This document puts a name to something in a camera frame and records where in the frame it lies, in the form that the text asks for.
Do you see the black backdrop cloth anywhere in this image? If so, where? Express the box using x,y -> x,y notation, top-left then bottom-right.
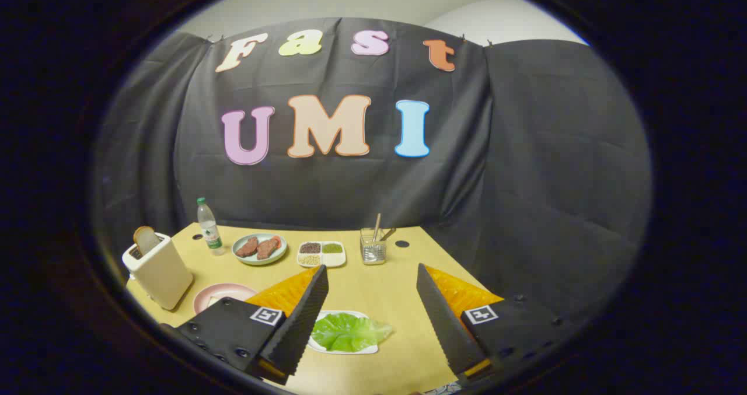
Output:
93,17 -> 652,326

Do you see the cream white toaster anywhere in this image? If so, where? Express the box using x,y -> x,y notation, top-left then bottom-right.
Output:
122,233 -> 194,311

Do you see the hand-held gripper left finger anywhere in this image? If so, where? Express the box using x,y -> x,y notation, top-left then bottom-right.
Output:
160,265 -> 329,386

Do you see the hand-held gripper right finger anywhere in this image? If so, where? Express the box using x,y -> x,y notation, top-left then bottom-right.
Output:
416,263 -> 584,385

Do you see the clear plastic water bottle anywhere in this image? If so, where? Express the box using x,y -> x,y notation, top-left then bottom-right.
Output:
197,197 -> 226,256

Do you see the white divided grain dish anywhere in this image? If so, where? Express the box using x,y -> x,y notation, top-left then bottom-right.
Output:
296,241 -> 347,268

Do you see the green lettuce leaf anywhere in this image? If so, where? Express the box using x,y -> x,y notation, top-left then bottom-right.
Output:
311,313 -> 393,352

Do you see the brown toast slice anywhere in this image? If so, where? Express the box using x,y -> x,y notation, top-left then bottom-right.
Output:
133,226 -> 161,256

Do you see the pale blue oval plate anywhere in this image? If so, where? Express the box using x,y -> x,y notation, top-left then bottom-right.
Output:
232,233 -> 288,266

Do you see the clear glass utensil holder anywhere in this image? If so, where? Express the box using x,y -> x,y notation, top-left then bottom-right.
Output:
360,227 -> 387,265

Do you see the white square plate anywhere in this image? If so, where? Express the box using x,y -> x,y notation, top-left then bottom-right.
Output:
308,310 -> 379,355

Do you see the pink round plate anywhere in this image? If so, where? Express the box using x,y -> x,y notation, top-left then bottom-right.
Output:
193,283 -> 259,315

